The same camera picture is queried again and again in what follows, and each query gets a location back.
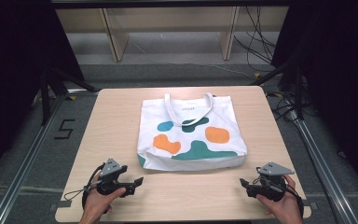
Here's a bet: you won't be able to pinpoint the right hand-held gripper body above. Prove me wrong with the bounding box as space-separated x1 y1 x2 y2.
255 161 296 203

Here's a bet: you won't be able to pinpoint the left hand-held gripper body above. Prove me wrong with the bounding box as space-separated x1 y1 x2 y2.
96 158 129 197

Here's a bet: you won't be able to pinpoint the hand-held gripper black cable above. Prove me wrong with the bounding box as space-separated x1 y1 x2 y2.
283 182 306 218
62 162 106 215

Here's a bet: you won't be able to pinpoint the black curtain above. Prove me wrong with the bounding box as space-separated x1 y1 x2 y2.
270 0 358 200
0 0 86 185

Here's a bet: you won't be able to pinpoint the left hand-held gripper black cable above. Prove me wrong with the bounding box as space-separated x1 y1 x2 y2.
62 162 106 215

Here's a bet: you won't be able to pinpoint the light wooden shelf unit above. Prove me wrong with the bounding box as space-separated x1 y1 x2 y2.
55 6 290 63

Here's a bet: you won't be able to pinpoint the white tote bag coloured blobs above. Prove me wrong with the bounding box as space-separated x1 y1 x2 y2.
136 91 248 172

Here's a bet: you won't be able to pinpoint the person's left hand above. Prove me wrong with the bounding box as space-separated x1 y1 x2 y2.
82 172 127 219

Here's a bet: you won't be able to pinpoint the right hand-held gripper black cable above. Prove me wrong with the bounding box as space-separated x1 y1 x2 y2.
283 182 306 218

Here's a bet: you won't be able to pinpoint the black metal stand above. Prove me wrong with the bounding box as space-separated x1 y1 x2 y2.
39 65 98 126
251 58 306 121

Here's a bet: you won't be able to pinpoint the hanging black cable bundle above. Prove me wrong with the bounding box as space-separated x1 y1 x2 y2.
233 6 278 73

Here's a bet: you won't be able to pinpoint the black floor cable tangle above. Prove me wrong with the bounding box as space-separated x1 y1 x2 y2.
266 91 312 123

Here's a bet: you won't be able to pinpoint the person's right hand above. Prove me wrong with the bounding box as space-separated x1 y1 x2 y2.
255 174 304 224

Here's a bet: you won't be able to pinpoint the aluminium floor rail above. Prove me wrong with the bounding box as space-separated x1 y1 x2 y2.
0 89 101 224
287 108 358 224

